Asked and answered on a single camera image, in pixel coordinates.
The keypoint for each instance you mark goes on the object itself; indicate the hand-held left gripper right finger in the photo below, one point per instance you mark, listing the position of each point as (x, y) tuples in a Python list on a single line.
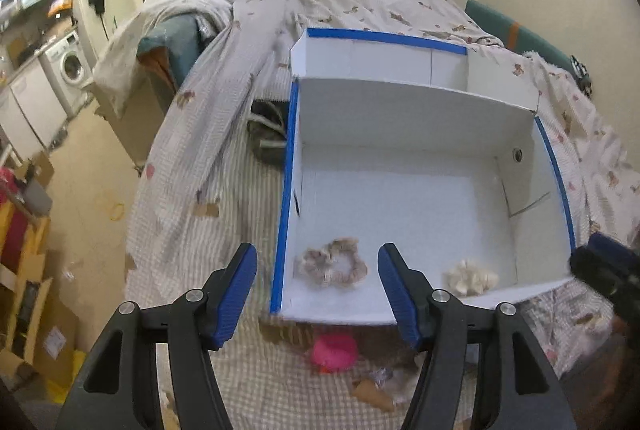
[(400, 295)]

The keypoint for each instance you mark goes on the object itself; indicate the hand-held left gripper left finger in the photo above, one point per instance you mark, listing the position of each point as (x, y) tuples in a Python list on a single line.
[(235, 295)]

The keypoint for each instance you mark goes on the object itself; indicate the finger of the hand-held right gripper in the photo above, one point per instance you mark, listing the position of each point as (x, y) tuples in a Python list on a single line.
[(602, 265)]

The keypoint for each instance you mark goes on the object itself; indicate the cream scrunchie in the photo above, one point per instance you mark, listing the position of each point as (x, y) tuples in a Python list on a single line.
[(470, 280)]

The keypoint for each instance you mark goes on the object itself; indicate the clear plastic packet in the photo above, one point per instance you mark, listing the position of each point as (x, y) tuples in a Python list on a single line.
[(392, 380)]

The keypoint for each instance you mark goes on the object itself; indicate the beige scrunchie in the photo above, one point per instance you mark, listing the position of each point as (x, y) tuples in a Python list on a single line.
[(320, 265)]

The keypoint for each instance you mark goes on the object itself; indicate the pink soft ball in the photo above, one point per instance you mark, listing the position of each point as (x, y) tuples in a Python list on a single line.
[(334, 352)]

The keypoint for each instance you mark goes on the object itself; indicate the white cardboard box blue tape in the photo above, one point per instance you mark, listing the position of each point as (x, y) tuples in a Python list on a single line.
[(400, 190)]

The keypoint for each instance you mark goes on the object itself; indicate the yellow rubber band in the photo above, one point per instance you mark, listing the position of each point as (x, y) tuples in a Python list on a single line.
[(117, 210)]

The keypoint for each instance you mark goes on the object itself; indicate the dark bag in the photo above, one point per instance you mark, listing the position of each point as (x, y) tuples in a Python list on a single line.
[(267, 135)]

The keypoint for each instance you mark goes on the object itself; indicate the black white patterned cloth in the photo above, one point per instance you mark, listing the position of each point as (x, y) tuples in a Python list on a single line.
[(581, 72)]

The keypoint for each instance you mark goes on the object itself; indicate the flat cardboard boxes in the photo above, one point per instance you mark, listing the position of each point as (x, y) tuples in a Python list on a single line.
[(37, 310)]

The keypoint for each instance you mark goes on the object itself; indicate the grey bin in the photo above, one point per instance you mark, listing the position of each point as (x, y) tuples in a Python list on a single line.
[(37, 199)]

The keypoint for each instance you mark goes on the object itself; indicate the red box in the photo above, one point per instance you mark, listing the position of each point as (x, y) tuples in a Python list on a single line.
[(12, 220)]

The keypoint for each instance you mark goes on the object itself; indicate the teal padded bed edge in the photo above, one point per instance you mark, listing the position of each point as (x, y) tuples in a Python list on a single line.
[(520, 35)]

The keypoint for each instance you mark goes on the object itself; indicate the teal pillow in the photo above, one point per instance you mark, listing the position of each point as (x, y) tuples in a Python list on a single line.
[(167, 40)]

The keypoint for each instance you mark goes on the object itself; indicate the bear print duvet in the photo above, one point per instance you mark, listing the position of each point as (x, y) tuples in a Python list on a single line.
[(260, 20)]

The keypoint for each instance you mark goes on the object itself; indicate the white floor cabinet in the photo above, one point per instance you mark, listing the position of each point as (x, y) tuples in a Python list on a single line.
[(30, 110)]

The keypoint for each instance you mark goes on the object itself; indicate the white washing machine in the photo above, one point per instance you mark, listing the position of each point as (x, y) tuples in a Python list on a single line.
[(72, 65)]

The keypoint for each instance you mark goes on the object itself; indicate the orange packet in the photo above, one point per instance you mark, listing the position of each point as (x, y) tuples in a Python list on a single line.
[(62, 4)]

